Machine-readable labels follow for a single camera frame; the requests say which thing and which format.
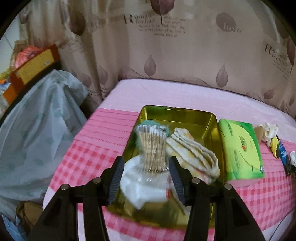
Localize cotton swabs clear bag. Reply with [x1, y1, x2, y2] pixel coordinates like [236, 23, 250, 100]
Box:
[137, 139, 169, 175]

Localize blue black sachet packet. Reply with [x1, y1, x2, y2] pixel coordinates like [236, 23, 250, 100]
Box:
[276, 136, 292, 176]

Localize yellow striped cloth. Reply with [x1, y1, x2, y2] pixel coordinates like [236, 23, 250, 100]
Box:
[166, 128, 220, 184]

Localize grey plastic cover sheet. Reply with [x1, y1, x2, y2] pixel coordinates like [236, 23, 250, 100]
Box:
[1, 70, 88, 218]

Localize beige leaf print curtain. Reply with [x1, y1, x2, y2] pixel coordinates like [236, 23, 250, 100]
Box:
[19, 1, 295, 116]

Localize white printed wipes packet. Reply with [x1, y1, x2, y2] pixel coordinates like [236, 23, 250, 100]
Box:
[289, 151, 296, 167]

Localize teal fluffy scrunchie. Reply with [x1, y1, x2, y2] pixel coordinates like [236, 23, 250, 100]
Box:
[134, 120, 171, 150]

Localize gold metal tin box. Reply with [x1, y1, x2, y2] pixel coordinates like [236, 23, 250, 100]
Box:
[108, 105, 225, 229]

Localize yellow plush toy white bow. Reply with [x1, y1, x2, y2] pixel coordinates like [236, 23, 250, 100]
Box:
[254, 123, 280, 159]

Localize red yellow cardboard box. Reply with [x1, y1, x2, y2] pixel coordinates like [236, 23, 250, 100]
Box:
[10, 44, 60, 95]

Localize green tissue pack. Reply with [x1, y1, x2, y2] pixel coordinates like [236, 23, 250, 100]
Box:
[218, 118, 265, 186]

